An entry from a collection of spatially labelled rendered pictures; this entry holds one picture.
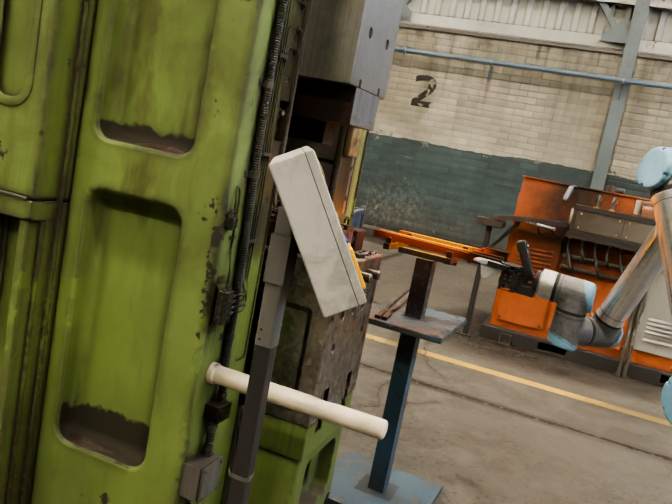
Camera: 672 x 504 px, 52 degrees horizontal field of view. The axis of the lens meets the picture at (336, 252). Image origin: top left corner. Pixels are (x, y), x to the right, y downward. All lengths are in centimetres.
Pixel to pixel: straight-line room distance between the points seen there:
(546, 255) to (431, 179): 448
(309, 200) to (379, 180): 855
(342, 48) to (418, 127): 786
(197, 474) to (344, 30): 113
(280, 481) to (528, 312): 359
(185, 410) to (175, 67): 81
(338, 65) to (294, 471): 108
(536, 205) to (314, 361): 363
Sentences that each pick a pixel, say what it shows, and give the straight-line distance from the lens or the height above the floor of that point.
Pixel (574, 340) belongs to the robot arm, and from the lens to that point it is 221.
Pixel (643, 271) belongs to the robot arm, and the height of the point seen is 102.
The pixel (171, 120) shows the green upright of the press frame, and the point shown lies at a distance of 170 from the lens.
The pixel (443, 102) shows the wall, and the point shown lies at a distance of 955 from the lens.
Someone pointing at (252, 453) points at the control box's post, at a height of 58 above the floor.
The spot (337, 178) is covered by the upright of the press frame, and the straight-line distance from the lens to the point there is 217.
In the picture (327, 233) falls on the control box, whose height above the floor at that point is 107.
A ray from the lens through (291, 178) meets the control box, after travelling 114.
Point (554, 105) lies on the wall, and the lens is 934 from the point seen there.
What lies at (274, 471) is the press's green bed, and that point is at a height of 31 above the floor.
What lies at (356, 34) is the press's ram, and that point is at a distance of 175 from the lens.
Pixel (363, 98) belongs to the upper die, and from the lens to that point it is 184.
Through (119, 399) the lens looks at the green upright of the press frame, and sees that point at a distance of 187.
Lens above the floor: 122
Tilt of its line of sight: 9 degrees down
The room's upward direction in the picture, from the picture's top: 11 degrees clockwise
